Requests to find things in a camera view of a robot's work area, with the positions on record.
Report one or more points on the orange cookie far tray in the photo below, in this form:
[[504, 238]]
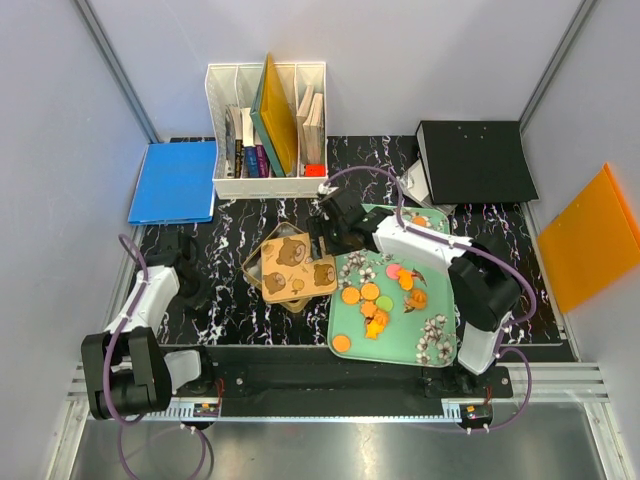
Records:
[[421, 221]]

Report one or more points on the bear print tin lid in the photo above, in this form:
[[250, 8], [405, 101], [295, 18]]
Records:
[[289, 272]]

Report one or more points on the blue folder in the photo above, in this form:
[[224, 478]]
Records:
[[175, 184]]

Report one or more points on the orange fish shaped cookie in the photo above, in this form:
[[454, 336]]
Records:
[[405, 279]]

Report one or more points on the orange flower swirl cookie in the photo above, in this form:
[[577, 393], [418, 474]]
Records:
[[417, 299]]

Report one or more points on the pink macaron cookie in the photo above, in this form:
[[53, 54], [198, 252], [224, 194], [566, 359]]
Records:
[[392, 271]]

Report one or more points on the black binder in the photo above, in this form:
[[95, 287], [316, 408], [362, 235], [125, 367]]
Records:
[[471, 162]]

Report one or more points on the green sandwich cookie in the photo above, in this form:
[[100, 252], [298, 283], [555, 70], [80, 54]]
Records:
[[384, 303]]

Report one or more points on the mint green floral tray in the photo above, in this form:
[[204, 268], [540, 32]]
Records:
[[412, 337]]

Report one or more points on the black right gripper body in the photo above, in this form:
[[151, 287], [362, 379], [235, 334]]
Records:
[[336, 243]]

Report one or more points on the orange star cookie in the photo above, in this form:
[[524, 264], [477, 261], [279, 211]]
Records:
[[373, 330]]

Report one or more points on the red small box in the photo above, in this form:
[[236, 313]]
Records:
[[315, 170]]

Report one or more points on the dark books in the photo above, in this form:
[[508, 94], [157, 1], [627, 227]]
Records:
[[245, 154]]

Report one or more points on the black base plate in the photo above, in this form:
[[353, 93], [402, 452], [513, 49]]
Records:
[[304, 382]]

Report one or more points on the yellow green folder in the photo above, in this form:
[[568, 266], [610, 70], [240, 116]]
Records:
[[274, 122]]

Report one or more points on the round orange cookie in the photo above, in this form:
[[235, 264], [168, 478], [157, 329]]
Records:
[[341, 343]]

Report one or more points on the orange plastic folder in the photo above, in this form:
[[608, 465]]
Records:
[[591, 244]]

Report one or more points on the beige books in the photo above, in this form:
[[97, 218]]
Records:
[[310, 123]]

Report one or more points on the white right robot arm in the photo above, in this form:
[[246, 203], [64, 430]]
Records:
[[484, 287]]

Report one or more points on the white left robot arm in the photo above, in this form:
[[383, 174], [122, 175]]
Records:
[[127, 375]]

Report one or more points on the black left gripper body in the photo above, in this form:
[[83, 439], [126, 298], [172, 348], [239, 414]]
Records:
[[195, 292]]

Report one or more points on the dotted orange biscuit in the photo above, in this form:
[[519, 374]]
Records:
[[350, 295]]

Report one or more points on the clear plastic bag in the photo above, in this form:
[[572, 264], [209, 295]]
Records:
[[414, 185]]

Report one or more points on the white file organizer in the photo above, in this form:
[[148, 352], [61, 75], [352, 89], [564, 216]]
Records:
[[237, 83]]

